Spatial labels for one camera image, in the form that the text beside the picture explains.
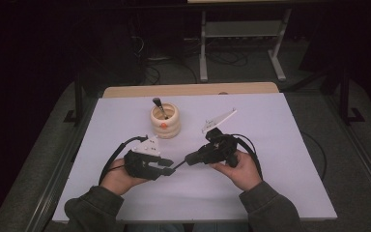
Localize short black makeup brush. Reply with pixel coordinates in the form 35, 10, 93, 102
152, 97, 169, 121

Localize thin long black brush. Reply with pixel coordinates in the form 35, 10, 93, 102
171, 159, 187, 171

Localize black metal stand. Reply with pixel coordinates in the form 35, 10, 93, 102
63, 71, 85, 126
337, 67, 367, 126

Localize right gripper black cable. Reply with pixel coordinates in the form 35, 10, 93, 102
231, 132, 264, 181

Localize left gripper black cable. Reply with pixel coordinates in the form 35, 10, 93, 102
98, 135, 150, 187

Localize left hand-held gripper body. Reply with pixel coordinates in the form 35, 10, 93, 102
123, 133, 162, 182

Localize black floor cables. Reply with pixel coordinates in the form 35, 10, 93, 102
130, 35, 249, 86

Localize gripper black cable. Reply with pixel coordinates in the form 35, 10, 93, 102
98, 135, 150, 187
231, 132, 264, 181

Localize wooden table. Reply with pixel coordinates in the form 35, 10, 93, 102
102, 81, 280, 99

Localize metal rail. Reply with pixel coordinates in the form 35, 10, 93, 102
324, 95, 371, 207
25, 96, 99, 232

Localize person's left hand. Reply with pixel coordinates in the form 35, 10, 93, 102
100, 157, 150, 196

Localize cream ribbed brush holder cup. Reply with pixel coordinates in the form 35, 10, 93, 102
150, 101, 182, 140

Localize person's right hand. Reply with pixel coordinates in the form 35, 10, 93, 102
209, 150, 263, 193

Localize grey metal desk frame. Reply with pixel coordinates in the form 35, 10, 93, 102
198, 7, 294, 83

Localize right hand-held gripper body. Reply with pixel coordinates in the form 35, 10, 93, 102
194, 108, 240, 169

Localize thin black cable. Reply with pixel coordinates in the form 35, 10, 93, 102
299, 130, 328, 182

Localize white board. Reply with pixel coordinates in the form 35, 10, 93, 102
51, 92, 338, 223

